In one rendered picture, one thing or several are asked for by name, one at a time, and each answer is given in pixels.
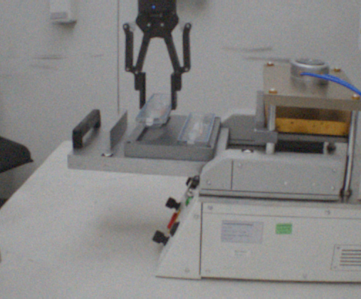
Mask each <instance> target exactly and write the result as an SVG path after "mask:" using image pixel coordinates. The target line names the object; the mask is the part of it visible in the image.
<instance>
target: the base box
mask: <svg viewBox="0 0 361 299"><path fill-rule="evenodd" d="M155 275H156V276H166V277H174V278H191V279H199V280H201V277H202V276H205V277H213V278H238V279H241V278H246V279H254V280H257V279H262V280H301V281H305V280H309V281H332V282H333V281H339V282H343V281H346V282H351V281H353V282H360V281H361V208H360V209H355V208H346V207H345V208H336V207H317V206H309V207H308V206H278V205H268V204H265V205H258V204H237V203H229V204H227V203H215V202H205V201H198V197H197V199H196V201H195V202H194V205H193V206H192V208H191V209H190V211H189V213H188V214H187V217H186V219H185V220H184V222H183V223H182V225H181V227H180V228H179V232H178V234H177V235H176V236H175V238H174V240H173V242H172V243H171V245H170V247H169V249H168V250H167V252H166V255H165V257H164V258H163V259H162V262H161V263H160V264H159V266H158V268H157V272H156V273H155Z"/></svg>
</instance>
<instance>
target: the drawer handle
mask: <svg viewBox="0 0 361 299"><path fill-rule="evenodd" d="M100 120H101V114H100V110H98V109H94V110H92V111H91V112H90V113H89V114H88V115H87V116H85V118H84V119H82V120H81V121H80V122H79V123H78V124H77V125H76V127H75V128H73V131H72V144H73V149H82V147H83V137H84V136H85V135H86V134H88V132H89V131H90V129H91V128H92V127H100V126H101V121H100Z"/></svg>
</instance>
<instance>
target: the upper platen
mask: <svg viewBox="0 0 361 299"><path fill-rule="evenodd" d="M267 114H268V105H264V115H265V128H267ZM349 121H350V111H349V110H330V109H327V108H314V107H292V106H285V105H277V111H276V129H278V140H301V141H314V142H338V143H347V139H348V133H349V127H350V124H349Z"/></svg>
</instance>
